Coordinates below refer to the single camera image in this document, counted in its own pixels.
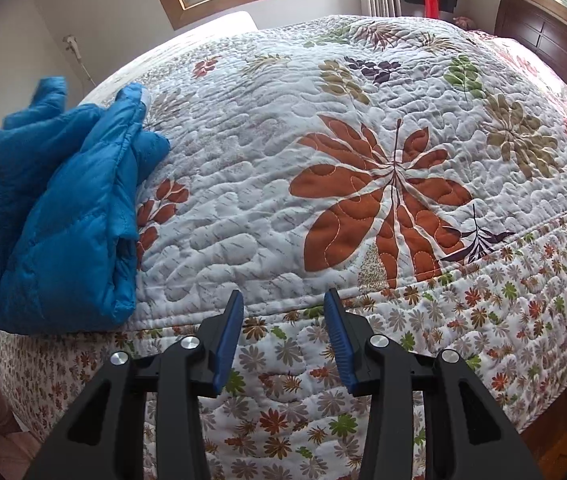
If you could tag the dark wooden headboard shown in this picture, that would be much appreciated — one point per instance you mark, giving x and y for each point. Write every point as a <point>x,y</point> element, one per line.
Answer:
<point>548,40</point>

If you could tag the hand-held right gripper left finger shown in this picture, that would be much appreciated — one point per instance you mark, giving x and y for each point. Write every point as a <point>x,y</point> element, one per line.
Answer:
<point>226,340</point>

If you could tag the blue puffer jacket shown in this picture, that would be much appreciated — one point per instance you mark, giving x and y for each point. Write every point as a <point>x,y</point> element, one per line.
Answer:
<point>58,200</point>

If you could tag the floral quilted bedspread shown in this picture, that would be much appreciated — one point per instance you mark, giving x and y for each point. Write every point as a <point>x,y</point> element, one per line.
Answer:
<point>363,185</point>

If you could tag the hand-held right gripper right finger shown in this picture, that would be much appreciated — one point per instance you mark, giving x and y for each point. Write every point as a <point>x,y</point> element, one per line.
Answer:
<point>339,340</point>

